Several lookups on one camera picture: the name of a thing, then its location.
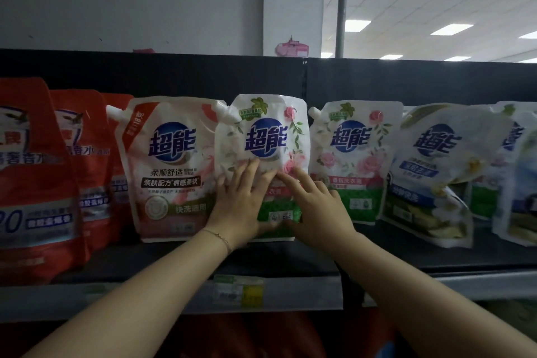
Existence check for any person's right hand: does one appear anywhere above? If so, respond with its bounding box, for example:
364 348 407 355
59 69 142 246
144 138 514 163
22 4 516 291
275 165 357 255

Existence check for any person's left hand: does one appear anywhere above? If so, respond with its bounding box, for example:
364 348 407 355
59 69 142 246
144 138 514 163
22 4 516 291
204 157 280 252

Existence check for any pink bagged item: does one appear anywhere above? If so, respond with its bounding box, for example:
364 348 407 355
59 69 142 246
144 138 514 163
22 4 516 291
275 36 310 57

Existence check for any yellow price label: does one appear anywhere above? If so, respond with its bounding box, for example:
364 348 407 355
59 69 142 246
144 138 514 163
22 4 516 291
211 276 265 308

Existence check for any thin chain bracelet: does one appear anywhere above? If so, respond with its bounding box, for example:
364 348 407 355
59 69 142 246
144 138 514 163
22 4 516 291
201 227 234 253

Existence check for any person's left forearm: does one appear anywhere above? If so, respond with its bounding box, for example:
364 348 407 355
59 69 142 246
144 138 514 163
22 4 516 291
23 227 233 358

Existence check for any white Chaoneng detergent pouch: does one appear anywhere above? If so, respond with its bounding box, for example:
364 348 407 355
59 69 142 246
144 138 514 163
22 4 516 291
105 96 227 243

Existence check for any person's right forearm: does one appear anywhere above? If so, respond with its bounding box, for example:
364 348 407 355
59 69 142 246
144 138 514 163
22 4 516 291
331 232 537 358

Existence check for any grey vertical pole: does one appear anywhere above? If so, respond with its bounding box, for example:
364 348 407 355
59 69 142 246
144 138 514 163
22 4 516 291
335 0 351 59

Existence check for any dark metal shelf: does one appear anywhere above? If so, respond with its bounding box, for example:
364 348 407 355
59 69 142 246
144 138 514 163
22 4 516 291
0 49 537 358

